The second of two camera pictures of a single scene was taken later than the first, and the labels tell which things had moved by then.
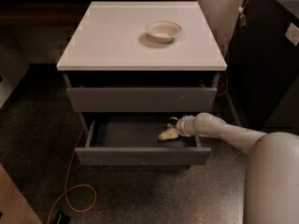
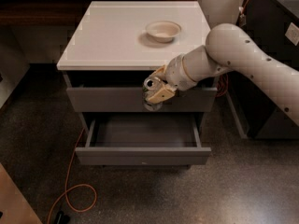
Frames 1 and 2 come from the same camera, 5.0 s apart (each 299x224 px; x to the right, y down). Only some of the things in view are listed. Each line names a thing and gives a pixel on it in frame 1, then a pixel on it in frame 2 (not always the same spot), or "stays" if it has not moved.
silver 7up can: [172, 121] to [150, 86]
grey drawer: [133, 140] stays
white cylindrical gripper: [181, 127] to [174, 71]
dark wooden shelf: [66, 10] stays
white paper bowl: [164, 31] stays
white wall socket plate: [292, 34] stays
